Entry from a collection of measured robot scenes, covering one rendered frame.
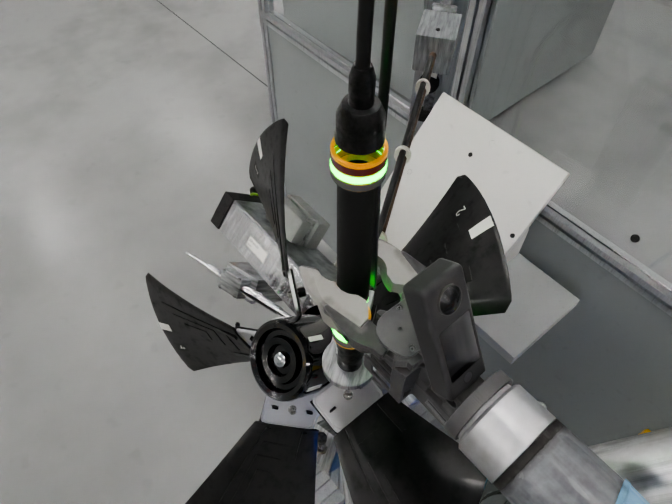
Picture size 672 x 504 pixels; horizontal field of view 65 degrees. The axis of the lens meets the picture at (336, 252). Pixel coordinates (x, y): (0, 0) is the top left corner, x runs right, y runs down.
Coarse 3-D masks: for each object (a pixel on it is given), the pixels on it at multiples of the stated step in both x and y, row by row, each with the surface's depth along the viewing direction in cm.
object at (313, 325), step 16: (272, 320) 77; (288, 320) 76; (304, 320) 78; (320, 320) 80; (256, 336) 79; (272, 336) 78; (288, 336) 76; (304, 336) 74; (256, 352) 79; (272, 352) 78; (288, 352) 77; (304, 352) 73; (320, 352) 75; (256, 368) 79; (272, 368) 78; (288, 368) 77; (304, 368) 73; (320, 368) 75; (272, 384) 78; (288, 384) 76; (304, 384) 74; (288, 400) 75
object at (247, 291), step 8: (192, 256) 109; (208, 264) 106; (216, 272) 104; (248, 288) 99; (248, 296) 98; (256, 296) 98; (264, 304) 96; (272, 304) 96; (272, 312) 95; (280, 312) 94
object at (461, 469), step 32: (384, 416) 75; (416, 416) 75; (352, 448) 73; (384, 448) 73; (416, 448) 73; (448, 448) 73; (352, 480) 71; (384, 480) 71; (416, 480) 71; (448, 480) 71; (480, 480) 70
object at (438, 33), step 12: (432, 12) 97; (444, 12) 97; (420, 24) 95; (432, 24) 95; (444, 24) 95; (456, 24) 95; (420, 36) 93; (432, 36) 92; (444, 36) 92; (456, 36) 92; (420, 48) 94; (432, 48) 94; (444, 48) 93; (420, 60) 96; (444, 60) 95; (432, 72) 97; (444, 72) 97
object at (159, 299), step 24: (168, 288) 92; (168, 312) 96; (192, 312) 91; (168, 336) 102; (192, 336) 96; (216, 336) 91; (240, 336) 88; (192, 360) 103; (216, 360) 100; (240, 360) 96
